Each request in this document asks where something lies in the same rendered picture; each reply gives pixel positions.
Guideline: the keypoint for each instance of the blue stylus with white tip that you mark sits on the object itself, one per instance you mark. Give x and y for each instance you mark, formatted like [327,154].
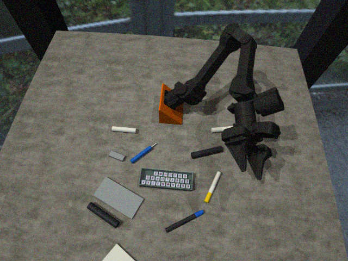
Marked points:
[142,153]

